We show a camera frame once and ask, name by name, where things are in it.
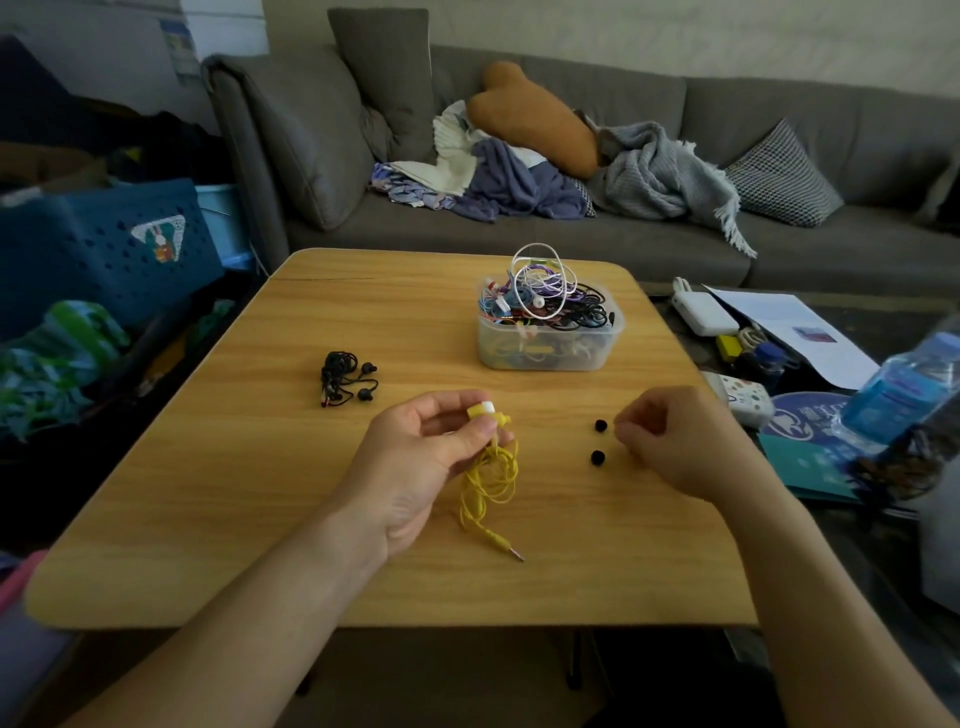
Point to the person's left hand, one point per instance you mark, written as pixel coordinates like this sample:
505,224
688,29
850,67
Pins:
401,480

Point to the dark blue plastic basket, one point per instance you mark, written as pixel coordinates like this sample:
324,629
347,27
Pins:
90,247

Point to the dark blue small jar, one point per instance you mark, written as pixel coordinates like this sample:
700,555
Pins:
766,358

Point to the person's right thumb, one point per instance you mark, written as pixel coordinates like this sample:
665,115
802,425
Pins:
637,444

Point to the clear water bottle blue label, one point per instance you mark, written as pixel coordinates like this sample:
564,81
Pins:
896,390

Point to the white paper sheet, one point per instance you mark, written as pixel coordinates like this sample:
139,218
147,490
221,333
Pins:
802,330

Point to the patterned cloth garment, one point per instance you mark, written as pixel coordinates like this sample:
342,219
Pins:
401,187

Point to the purple cloth garment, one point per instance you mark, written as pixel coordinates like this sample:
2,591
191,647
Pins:
514,184

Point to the white patterned small case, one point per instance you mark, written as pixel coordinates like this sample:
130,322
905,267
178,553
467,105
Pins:
742,397

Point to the person's right hand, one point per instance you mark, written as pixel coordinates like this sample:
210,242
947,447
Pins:
694,446

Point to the person's left forearm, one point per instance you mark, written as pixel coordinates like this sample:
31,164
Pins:
240,645

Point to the blue round hand fan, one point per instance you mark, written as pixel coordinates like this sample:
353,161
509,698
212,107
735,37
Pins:
806,427

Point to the white cloth garment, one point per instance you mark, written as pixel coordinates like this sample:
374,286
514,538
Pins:
450,154

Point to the black and white checked pillow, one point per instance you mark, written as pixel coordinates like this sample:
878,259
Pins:
784,176

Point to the grey fringed blanket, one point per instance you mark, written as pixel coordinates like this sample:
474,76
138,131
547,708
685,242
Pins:
656,176

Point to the person's right forearm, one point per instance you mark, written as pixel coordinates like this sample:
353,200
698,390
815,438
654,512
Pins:
817,600

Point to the white power adapter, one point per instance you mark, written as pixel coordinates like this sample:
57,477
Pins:
703,309

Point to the brown heart-shaped pillow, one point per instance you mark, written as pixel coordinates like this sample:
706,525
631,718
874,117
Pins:
536,120

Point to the clear plastic container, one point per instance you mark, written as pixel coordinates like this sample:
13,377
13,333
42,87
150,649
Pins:
551,349

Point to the person's left thumb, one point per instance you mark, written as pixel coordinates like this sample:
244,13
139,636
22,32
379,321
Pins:
454,403

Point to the light blue plastic box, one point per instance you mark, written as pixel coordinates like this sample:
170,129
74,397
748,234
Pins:
225,221

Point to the small yellow box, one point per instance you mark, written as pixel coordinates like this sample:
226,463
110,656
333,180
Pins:
728,349

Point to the teal booklet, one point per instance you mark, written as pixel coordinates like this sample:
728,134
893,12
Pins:
810,472

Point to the wall poster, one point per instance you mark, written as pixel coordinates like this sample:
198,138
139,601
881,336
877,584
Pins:
178,49

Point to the green patterned cloth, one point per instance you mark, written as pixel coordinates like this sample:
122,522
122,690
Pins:
52,367

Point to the grey fabric sofa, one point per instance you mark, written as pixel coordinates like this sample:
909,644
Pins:
787,247

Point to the grey sofa cushion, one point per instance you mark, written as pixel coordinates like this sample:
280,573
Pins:
386,75

